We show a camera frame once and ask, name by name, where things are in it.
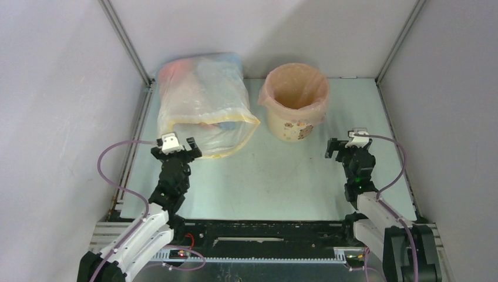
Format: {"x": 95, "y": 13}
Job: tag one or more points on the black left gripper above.
{"x": 158, "y": 154}

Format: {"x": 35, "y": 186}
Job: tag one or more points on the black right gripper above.
{"x": 346, "y": 149}

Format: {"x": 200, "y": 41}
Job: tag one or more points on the cream round trash bin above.
{"x": 289, "y": 131}

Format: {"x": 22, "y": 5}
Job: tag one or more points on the pink plastic trash bag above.
{"x": 296, "y": 92}

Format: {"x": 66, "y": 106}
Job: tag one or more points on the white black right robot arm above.
{"x": 407, "y": 250}

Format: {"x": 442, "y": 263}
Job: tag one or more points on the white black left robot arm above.
{"x": 158, "y": 223}

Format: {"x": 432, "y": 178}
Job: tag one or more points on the large translucent bag of bags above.
{"x": 204, "y": 97}

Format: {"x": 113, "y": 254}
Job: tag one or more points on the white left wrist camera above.
{"x": 169, "y": 143}

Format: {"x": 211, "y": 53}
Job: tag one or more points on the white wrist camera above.
{"x": 358, "y": 137}
{"x": 169, "y": 143}

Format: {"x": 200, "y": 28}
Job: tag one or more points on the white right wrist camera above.
{"x": 358, "y": 137}

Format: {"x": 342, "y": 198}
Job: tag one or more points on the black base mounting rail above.
{"x": 260, "y": 237}

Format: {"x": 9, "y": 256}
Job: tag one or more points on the left corner aluminium post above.
{"x": 123, "y": 37}

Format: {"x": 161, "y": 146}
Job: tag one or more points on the corner aluminium post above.
{"x": 401, "y": 37}
{"x": 123, "y": 37}

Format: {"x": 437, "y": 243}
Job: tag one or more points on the aluminium front frame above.
{"x": 253, "y": 259}

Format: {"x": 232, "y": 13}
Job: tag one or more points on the right corner aluminium post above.
{"x": 401, "y": 37}

